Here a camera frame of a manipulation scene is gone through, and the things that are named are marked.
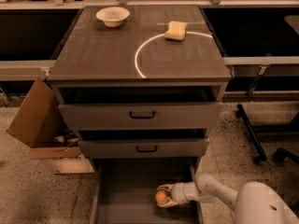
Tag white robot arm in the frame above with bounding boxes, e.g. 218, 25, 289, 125
155, 174, 299, 224

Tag top grey drawer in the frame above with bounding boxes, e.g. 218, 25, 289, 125
59, 102, 222, 131

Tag bottom grey open drawer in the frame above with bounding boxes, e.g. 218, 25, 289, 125
90, 158, 203, 224

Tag open cardboard box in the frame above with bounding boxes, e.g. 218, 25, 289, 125
7, 77, 94, 175

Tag yellow sponge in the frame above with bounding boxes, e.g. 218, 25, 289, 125
164, 21, 188, 41

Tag middle grey drawer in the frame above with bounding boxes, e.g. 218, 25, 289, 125
79, 138, 209, 159

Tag grey drawer cabinet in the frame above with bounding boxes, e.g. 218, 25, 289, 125
47, 5, 233, 224

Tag black office chair base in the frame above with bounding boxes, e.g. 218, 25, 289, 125
274, 147, 299, 164

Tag orange fruit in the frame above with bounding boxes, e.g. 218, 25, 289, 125
155, 189, 168, 203

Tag black rolling stand base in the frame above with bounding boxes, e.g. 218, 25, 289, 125
235, 104, 299, 164

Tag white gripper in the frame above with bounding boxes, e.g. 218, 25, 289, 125
157, 183, 187, 208

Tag white ceramic bowl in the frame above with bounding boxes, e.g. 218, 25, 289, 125
96, 7, 130, 28

